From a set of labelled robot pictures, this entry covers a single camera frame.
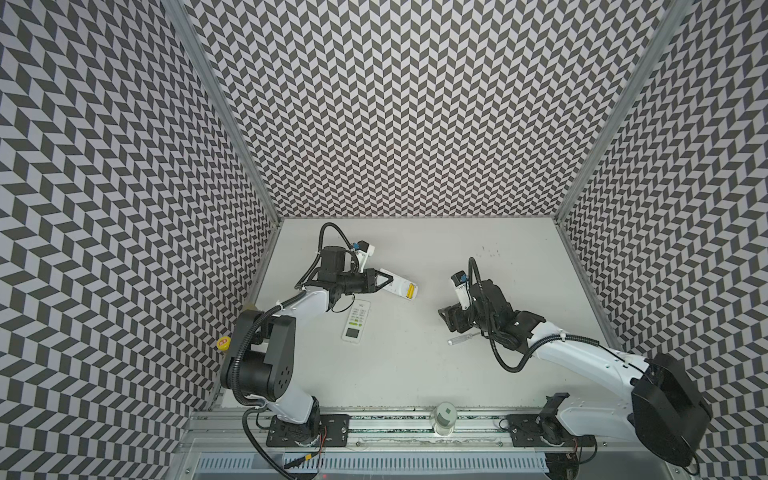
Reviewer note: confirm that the aluminium corner post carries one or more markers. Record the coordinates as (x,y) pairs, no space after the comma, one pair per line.
(672,19)
(186,34)

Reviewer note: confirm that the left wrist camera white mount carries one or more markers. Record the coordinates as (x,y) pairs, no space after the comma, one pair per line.
(363,251)

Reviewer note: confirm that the clear handle screwdriver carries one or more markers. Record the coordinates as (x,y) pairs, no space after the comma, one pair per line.
(462,338)

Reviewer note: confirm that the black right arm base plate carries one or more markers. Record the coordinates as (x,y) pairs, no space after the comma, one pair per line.
(529,430)

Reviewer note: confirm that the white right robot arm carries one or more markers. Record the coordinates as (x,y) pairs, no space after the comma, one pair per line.
(658,403)

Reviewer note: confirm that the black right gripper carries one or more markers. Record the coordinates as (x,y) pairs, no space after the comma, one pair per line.
(462,317)

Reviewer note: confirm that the aluminium corner post left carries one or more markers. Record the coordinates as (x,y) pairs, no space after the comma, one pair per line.
(186,34)

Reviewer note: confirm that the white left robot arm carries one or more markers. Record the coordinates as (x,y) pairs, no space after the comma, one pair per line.
(258,366)

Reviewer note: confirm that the aluminium front rail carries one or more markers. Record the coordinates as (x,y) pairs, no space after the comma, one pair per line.
(403,429)

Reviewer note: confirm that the white remote green buttons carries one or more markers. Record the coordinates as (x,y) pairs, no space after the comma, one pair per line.
(402,287)

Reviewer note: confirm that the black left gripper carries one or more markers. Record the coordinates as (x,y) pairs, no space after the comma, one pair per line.
(371,280)

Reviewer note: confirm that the white TCL remote control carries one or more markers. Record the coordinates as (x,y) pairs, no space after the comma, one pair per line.
(356,321)

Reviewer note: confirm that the aluminium corner post right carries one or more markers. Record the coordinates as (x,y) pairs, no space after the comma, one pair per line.
(672,19)

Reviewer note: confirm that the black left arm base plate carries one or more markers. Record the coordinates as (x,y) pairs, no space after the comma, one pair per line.
(330,429)

